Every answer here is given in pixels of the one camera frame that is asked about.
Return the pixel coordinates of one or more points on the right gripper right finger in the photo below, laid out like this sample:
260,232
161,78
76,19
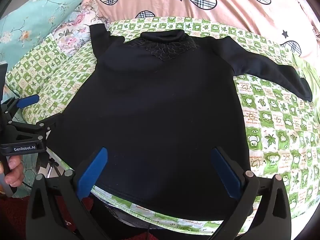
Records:
262,210

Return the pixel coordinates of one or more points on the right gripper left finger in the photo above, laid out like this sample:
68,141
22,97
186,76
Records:
44,219

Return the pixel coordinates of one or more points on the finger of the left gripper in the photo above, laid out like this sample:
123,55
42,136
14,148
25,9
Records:
28,101

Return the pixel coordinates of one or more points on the black turtleneck sweater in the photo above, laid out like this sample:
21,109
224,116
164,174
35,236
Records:
159,104

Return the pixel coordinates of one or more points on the person's left hand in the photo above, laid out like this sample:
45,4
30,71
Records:
16,175

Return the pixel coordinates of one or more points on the teal floral pillow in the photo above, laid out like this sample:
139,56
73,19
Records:
27,26

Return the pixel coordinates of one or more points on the pink floral patterned cloth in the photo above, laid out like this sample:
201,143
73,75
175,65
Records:
74,32

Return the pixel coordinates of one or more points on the green frog checkered blanket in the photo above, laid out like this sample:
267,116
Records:
282,130

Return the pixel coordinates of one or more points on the pink plaid heart duvet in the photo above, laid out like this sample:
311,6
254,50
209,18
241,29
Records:
286,22

